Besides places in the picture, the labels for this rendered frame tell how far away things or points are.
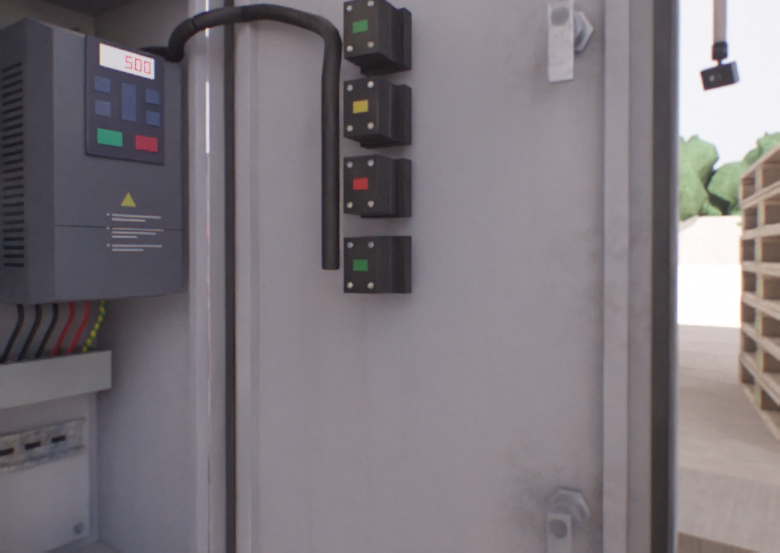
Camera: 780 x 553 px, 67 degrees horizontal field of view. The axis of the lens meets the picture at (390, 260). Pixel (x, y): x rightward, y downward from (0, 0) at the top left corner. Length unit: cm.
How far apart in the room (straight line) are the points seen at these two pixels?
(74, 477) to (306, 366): 32
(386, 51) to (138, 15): 33
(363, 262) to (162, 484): 35
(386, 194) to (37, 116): 28
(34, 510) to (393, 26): 59
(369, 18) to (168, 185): 24
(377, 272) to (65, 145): 26
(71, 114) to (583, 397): 44
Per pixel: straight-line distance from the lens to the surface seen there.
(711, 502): 181
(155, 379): 66
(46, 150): 53
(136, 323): 68
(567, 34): 42
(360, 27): 46
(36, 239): 54
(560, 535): 44
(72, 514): 77
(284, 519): 60
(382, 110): 45
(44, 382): 65
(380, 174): 43
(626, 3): 45
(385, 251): 44
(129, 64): 57
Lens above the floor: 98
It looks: 1 degrees down
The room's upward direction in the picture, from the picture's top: straight up
